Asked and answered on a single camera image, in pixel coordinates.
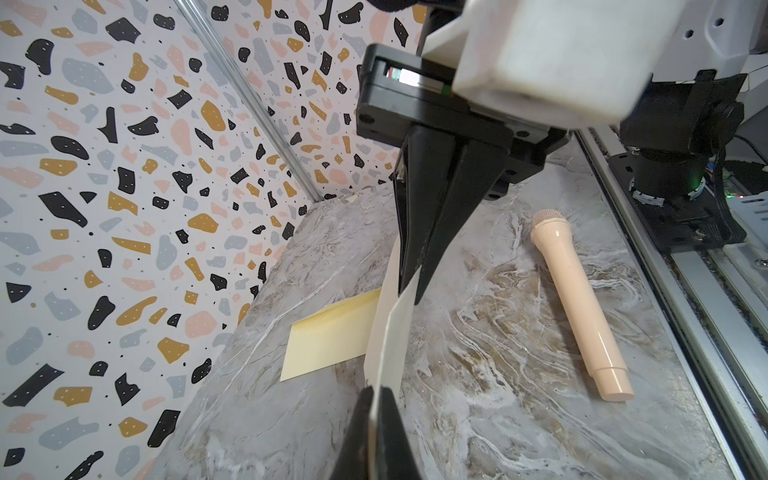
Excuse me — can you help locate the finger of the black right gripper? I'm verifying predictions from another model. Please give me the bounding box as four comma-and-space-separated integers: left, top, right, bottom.
393, 125, 462, 296
415, 141, 506, 305

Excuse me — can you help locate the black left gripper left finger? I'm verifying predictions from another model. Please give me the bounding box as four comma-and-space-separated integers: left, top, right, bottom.
329, 386, 374, 480

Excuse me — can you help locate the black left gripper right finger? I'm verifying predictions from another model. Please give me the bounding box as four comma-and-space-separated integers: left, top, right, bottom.
377, 387, 421, 480

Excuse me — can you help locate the pale yellow letter paper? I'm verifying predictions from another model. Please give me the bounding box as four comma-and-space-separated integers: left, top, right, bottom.
280, 289, 381, 382

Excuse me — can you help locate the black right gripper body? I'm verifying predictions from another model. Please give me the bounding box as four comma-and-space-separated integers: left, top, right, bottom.
356, 44, 569, 201

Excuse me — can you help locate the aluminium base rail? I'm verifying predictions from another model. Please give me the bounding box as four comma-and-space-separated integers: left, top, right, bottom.
575, 126, 767, 479

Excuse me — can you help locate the beige toy microphone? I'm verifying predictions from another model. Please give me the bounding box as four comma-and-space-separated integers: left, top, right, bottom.
531, 209, 634, 402

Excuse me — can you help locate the aluminium corner post right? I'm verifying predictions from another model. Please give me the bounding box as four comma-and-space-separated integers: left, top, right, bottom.
175, 0, 324, 202

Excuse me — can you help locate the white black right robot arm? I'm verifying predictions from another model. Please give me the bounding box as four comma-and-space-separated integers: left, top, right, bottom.
356, 1, 767, 296

